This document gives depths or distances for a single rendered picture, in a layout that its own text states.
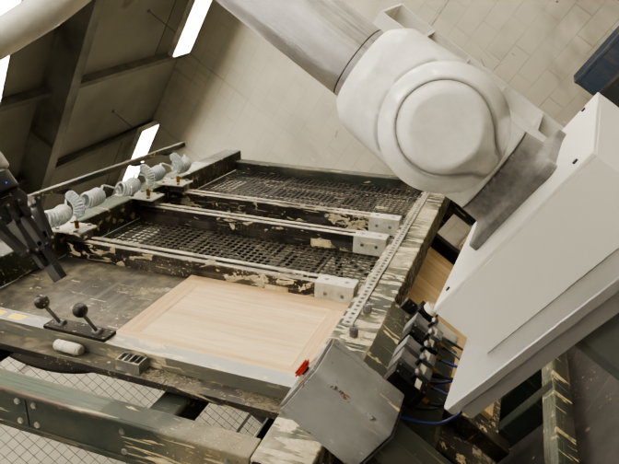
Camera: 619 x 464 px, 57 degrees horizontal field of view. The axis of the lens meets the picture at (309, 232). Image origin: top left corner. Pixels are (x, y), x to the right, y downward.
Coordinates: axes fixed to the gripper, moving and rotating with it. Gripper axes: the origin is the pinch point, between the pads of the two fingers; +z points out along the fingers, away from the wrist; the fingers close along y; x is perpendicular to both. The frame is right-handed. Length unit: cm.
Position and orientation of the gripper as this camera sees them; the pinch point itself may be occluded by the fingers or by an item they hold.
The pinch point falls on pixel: (50, 264)
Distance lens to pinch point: 127.5
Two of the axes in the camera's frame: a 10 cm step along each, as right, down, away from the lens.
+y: -4.3, 4.3, -8.0
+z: 5.0, 8.4, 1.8
